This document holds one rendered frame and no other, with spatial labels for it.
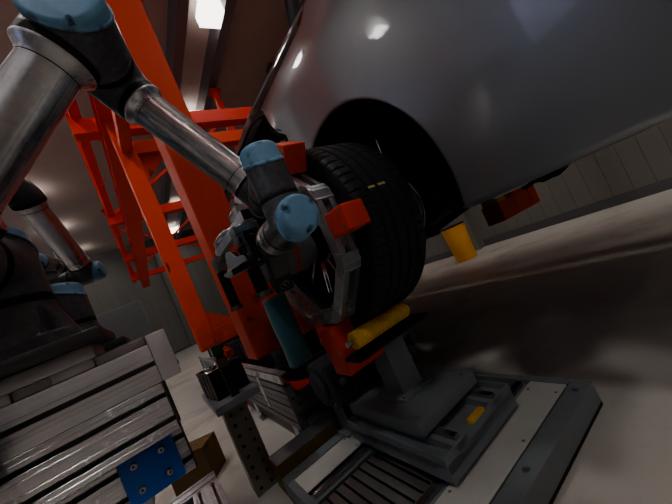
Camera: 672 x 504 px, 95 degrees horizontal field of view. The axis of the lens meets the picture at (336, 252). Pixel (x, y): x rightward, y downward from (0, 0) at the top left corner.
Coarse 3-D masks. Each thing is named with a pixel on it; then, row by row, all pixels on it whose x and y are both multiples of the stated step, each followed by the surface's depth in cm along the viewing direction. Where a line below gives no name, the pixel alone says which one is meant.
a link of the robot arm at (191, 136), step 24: (96, 96) 60; (120, 96) 60; (144, 96) 62; (144, 120) 63; (168, 120) 62; (168, 144) 65; (192, 144) 63; (216, 144) 65; (216, 168) 64; (240, 168) 65; (240, 192) 66; (264, 216) 70
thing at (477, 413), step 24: (480, 384) 109; (504, 384) 101; (456, 408) 103; (480, 408) 92; (504, 408) 97; (360, 432) 116; (384, 432) 108; (432, 432) 93; (456, 432) 87; (480, 432) 90; (408, 456) 94; (432, 456) 85; (456, 456) 83; (456, 480) 81
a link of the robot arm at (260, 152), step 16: (256, 144) 54; (272, 144) 55; (240, 160) 56; (256, 160) 53; (272, 160) 54; (256, 176) 54; (272, 176) 53; (288, 176) 55; (256, 192) 55; (272, 192) 53
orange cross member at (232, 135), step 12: (216, 132) 358; (228, 132) 365; (240, 132) 373; (144, 144) 316; (156, 144) 322; (228, 144) 369; (144, 156) 318; (156, 156) 324; (144, 168) 315; (156, 168) 321
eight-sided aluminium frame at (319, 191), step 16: (304, 176) 94; (304, 192) 88; (320, 192) 86; (320, 208) 85; (320, 224) 87; (336, 240) 84; (352, 240) 87; (336, 256) 85; (352, 256) 86; (336, 272) 89; (352, 272) 90; (336, 288) 92; (352, 288) 92; (304, 304) 123; (336, 304) 95; (352, 304) 96; (320, 320) 107; (336, 320) 97
